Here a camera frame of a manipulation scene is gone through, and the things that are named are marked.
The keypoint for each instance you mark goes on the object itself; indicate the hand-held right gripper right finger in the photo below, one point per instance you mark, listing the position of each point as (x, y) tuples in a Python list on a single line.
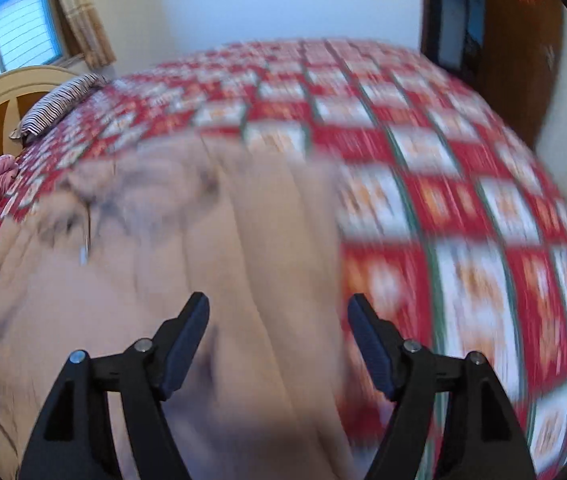
[(376, 355)]

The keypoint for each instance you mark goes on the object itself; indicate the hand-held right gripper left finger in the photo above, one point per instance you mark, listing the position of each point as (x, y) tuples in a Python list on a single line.
[(183, 355)]

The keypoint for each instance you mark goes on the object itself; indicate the pale quilted puffer jacket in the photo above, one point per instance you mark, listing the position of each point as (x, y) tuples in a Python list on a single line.
[(238, 235)]

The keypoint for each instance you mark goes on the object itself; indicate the striped pillow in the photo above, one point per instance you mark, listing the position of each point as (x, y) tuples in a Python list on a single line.
[(58, 102)]

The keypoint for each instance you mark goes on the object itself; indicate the bed with red patterned cover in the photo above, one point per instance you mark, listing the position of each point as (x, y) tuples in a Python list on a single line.
[(463, 200)]

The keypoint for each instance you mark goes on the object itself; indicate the narrow beige floral curtain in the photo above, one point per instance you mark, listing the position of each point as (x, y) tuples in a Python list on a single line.
[(88, 25)]

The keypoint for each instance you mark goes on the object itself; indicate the brown wooden door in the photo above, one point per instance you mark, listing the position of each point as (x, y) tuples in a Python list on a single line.
[(513, 60)]

